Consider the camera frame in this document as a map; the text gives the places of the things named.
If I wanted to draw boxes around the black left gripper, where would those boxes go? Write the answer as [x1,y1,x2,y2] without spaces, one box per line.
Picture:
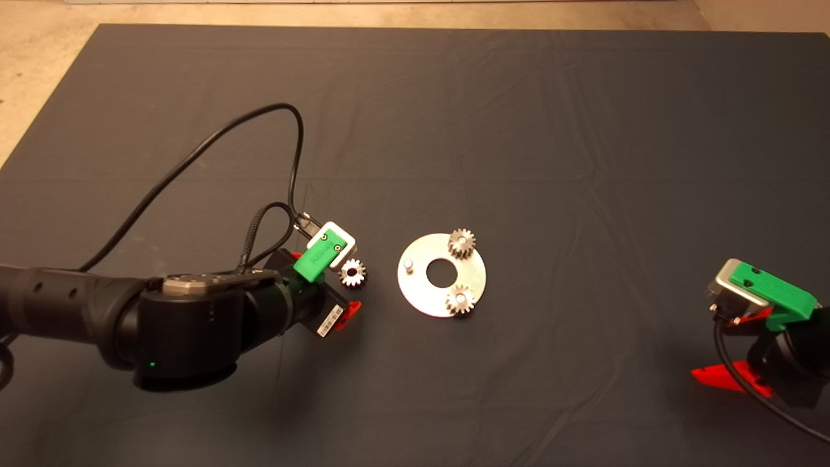
[269,250,362,338]

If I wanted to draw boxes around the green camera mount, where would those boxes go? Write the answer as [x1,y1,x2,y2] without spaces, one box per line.
[293,237,344,284]
[728,261,821,331]

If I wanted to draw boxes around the round metal carrier plate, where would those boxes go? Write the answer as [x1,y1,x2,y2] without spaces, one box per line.
[397,232,487,318]

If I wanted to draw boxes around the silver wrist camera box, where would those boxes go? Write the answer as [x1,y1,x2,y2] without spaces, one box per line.
[306,221,357,272]
[707,258,772,325]

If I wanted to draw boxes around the braided black left arm hose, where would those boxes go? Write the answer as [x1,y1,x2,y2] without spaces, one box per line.
[0,334,15,390]

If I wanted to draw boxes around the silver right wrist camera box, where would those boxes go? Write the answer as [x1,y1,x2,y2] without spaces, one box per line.
[707,258,772,325]

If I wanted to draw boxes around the black left camera cable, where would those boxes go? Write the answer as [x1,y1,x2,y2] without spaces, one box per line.
[78,102,318,273]

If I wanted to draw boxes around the braided black left gripper cable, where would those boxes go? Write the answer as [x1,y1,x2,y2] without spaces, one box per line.
[237,201,312,273]

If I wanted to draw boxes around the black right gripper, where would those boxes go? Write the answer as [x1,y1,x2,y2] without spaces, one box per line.
[691,308,830,408]

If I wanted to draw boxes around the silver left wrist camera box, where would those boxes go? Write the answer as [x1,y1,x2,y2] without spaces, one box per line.
[306,221,357,272]

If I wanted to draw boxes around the dark grey table cloth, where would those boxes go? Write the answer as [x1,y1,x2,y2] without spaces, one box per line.
[0,24,830,467]

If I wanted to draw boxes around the green left camera mount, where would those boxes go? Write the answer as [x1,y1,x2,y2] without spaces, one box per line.
[293,237,344,284]

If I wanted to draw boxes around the green right camera mount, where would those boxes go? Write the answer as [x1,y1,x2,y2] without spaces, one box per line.
[728,261,821,331]

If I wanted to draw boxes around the steel planetary gear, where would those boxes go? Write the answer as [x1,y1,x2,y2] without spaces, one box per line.
[446,283,478,315]
[338,258,368,289]
[447,228,477,260]

